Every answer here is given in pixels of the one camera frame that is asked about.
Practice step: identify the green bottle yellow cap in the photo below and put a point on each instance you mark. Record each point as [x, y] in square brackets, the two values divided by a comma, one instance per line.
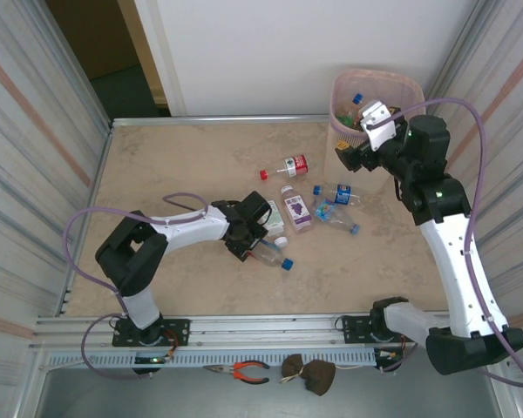
[344, 118]

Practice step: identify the bottle green white label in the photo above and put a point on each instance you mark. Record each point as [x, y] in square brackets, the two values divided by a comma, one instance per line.
[276, 222]

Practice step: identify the clear bottle round logo blue label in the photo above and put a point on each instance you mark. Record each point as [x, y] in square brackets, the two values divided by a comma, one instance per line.
[342, 193]

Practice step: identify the clear bottle thin label blue cap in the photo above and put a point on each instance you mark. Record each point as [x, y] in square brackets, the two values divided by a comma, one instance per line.
[272, 257]

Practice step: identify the clear bottle red white label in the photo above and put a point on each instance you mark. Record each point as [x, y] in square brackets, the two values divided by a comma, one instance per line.
[296, 165]

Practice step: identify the grape juice bottle purple label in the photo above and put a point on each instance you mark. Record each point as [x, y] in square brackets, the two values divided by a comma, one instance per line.
[296, 209]

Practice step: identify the clear bottle colourful label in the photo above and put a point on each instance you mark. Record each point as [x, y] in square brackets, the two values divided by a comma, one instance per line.
[324, 210]

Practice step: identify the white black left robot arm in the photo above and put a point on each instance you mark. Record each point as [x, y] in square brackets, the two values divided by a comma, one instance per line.
[187, 231]

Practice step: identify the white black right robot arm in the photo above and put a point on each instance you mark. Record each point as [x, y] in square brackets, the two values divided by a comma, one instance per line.
[462, 270]

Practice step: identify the pink waste basket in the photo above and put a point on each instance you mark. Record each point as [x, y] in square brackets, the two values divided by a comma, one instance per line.
[375, 78]

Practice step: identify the small controller board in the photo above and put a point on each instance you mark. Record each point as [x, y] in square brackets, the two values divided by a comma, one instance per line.
[152, 359]
[388, 355]

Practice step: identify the brown cloth pouch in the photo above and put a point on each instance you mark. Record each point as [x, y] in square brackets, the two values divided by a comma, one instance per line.
[318, 376]

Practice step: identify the grey metal shelf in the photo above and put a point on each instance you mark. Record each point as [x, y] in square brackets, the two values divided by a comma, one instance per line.
[375, 400]

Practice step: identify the aluminium table frame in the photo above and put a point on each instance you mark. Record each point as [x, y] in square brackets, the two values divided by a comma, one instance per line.
[261, 324]

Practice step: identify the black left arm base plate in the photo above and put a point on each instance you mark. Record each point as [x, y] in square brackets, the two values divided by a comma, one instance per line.
[178, 331]

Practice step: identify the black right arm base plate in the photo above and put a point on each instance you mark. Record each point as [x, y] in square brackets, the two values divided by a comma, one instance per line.
[353, 328]

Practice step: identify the white door frame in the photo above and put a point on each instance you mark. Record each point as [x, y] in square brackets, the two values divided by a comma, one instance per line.
[157, 56]

